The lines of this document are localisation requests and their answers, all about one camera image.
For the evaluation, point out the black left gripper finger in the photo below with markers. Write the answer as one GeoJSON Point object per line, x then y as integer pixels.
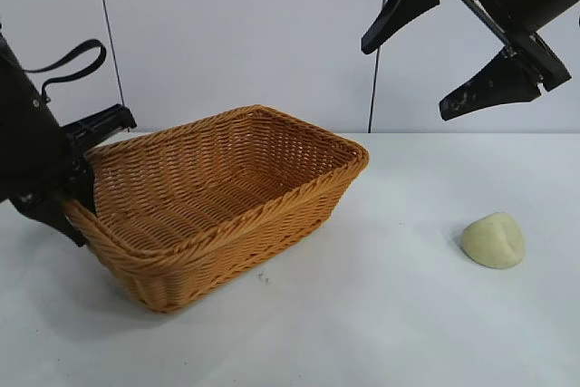
{"type": "Point", "coordinates": [50, 215]}
{"type": "Point", "coordinates": [84, 187]}

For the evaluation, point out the brown woven wicker basket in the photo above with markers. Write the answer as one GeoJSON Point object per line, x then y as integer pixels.
{"type": "Point", "coordinates": [217, 196]}

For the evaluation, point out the pale yellow egg yolk pastry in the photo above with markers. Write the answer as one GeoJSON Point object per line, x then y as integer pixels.
{"type": "Point", "coordinates": [491, 242]}

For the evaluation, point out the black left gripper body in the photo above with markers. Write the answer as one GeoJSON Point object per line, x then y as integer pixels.
{"type": "Point", "coordinates": [27, 142]}

